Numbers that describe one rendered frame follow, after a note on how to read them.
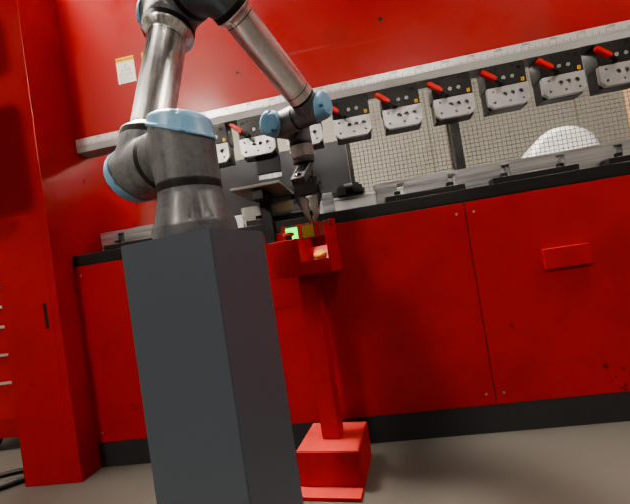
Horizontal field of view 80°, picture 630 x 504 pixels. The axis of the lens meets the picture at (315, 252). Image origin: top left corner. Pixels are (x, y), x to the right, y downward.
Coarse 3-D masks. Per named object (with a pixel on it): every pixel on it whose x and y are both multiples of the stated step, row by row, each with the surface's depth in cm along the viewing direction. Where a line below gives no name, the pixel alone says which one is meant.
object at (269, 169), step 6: (264, 156) 159; (270, 156) 158; (276, 156) 158; (258, 162) 159; (264, 162) 159; (270, 162) 158; (276, 162) 158; (258, 168) 159; (264, 168) 159; (270, 168) 158; (276, 168) 158; (258, 174) 159; (264, 174) 159; (270, 174) 159; (276, 174) 159
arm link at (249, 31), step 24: (192, 0) 80; (216, 0) 80; (240, 0) 82; (240, 24) 85; (264, 24) 89; (264, 48) 90; (264, 72) 95; (288, 72) 95; (288, 96) 100; (312, 96) 101; (312, 120) 105
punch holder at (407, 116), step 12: (408, 84) 148; (396, 96) 148; (408, 96) 148; (384, 108) 149; (396, 108) 148; (408, 108) 147; (420, 108) 147; (384, 120) 149; (396, 120) 148; (408, 120) 147; (420, 120) 147; (396, 132) 154
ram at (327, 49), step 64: (64, 0) 168; (128, 0) 164; (256, 0) 156; (320, 0) 153; (384, 0) 149; (448, 0) 146; (512, 0) 143; (576, 0) 140; (192, 64) 160; (320, 64) 153; (384, 64) 149
